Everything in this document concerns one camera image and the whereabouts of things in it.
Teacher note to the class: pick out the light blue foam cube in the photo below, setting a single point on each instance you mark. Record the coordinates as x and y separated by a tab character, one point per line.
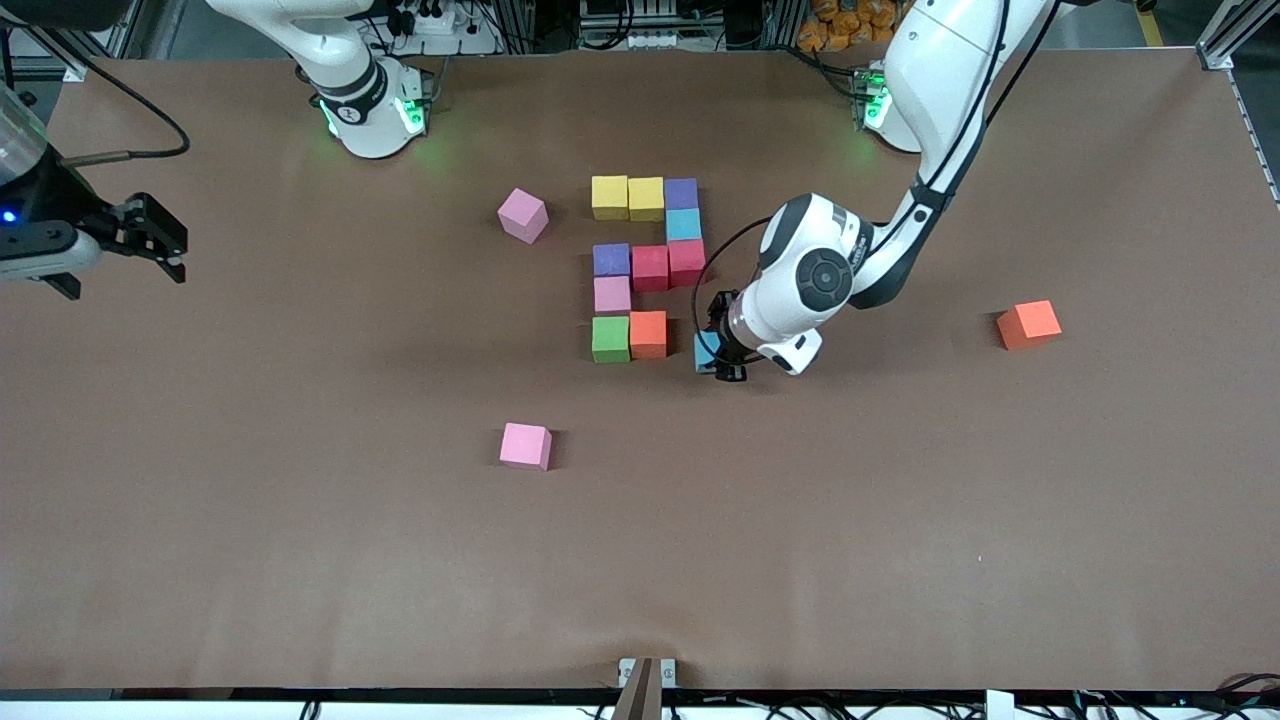
684	224
705	352

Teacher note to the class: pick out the orange foam cube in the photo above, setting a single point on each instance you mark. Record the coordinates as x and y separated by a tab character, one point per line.
648	335
1028	324

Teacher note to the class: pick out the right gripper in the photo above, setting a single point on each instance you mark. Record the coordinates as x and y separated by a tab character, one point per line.
72	203

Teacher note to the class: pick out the green foam cube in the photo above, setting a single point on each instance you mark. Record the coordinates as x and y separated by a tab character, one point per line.
610	340

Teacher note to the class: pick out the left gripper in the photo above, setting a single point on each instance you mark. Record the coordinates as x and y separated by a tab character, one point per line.
722	314

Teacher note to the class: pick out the metal bracket with post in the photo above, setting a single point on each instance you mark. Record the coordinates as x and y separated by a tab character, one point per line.
645	690

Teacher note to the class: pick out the red foam cube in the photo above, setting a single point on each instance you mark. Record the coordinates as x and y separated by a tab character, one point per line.
686	262
650	268

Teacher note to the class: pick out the aluminium table edge rail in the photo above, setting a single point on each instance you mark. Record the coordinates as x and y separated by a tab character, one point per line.
1262	150

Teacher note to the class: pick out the yellow foam cube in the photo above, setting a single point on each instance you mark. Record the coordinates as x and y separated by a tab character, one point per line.
610	197
646	198

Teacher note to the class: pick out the light pink foam cube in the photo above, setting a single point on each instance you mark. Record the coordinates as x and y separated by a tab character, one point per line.
526	446
523	215

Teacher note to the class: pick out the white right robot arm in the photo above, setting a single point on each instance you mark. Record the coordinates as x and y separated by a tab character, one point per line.
350	80

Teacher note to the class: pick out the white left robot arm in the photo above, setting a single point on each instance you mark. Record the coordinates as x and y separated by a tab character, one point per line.
820	270

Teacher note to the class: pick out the white power strip with plugs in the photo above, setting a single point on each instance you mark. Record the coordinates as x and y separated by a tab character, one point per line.
460	45

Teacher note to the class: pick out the brown table cover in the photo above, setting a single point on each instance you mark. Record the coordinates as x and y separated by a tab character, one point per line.
640	560

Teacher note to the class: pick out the bag of oranges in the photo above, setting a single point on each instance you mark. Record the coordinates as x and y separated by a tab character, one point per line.
840	25

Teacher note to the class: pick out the purple foam cube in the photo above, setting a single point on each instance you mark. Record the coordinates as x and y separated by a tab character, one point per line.
611	258
681	193

